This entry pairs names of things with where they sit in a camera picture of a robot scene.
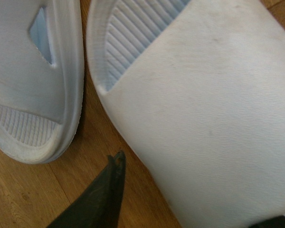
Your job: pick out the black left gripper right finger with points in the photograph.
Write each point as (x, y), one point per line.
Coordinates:
(276, 222)

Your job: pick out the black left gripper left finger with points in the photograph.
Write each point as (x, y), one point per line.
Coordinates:
(100, 204)

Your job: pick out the light blue slide slipper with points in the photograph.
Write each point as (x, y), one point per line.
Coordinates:
(197, 90)
(41, 77)

